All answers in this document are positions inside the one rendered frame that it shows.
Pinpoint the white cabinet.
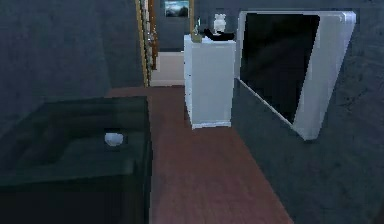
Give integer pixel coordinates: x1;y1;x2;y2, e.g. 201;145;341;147
183;33;237;130

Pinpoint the green glass trophy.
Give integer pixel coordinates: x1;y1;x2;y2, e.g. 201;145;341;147
191;17;203;44

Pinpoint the black dish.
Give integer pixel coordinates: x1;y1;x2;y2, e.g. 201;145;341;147
203;28;236;42

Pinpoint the small white ball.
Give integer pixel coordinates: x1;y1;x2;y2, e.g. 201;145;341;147
104;132;125;147

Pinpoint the wooden room door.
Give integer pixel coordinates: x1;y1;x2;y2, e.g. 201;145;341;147
134;0;159;88

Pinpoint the white figurine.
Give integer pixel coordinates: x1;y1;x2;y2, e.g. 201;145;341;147
212;13;227;36

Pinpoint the framed landscape picture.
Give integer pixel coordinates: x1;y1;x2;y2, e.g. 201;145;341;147
163;0;190;19

